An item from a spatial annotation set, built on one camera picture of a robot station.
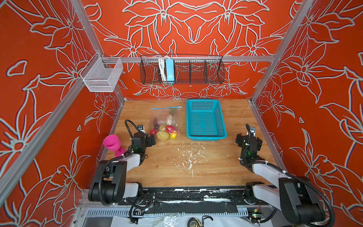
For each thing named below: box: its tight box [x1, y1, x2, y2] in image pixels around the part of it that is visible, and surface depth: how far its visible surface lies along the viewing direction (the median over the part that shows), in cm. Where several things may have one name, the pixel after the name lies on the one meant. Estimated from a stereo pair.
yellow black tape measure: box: [187, 217, 202, 227], surface depth 66 cm
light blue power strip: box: [165, 58, 175, 82], surface depth 91 cm
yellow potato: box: [156, 130, 170, 141], surface depth 94 cm
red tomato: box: [165, 125, 177, 135], surface depth 92 cm
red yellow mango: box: [169, 131, 178, 140], surface depth 95 cm
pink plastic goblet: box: [103, 134, 127, 158], surface depth 81 cm
